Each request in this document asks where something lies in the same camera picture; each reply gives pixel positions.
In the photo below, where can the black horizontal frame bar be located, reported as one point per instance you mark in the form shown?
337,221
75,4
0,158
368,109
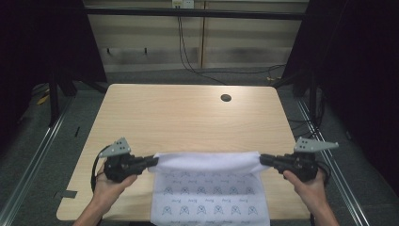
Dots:
194,13

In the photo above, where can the person's right hand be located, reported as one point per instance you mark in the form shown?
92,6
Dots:
309,190

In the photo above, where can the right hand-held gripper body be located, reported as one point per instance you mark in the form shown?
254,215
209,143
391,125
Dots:
301,164

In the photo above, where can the white printed cloth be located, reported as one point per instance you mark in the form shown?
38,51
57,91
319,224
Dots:
207,188

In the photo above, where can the white wall power socket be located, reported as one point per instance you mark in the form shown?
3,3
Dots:
183,3

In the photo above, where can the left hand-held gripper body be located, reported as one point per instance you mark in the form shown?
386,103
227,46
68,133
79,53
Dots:
117,166

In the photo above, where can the metal floor rail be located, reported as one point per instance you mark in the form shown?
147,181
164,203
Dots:
34,150
332,169

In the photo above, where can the black metal stand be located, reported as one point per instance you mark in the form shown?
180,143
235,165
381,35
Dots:
54,100

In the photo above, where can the person's left hand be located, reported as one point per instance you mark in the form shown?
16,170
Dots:
109,190

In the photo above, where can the black curtain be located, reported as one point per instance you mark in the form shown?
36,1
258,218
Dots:
357,62
40,40

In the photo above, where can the small black floor tape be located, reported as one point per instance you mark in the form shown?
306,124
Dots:
77,132

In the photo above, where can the yellow floor object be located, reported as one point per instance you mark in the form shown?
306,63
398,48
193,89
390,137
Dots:
43,100

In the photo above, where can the grey floor tape piece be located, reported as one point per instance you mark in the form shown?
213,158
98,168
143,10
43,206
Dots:
67,194

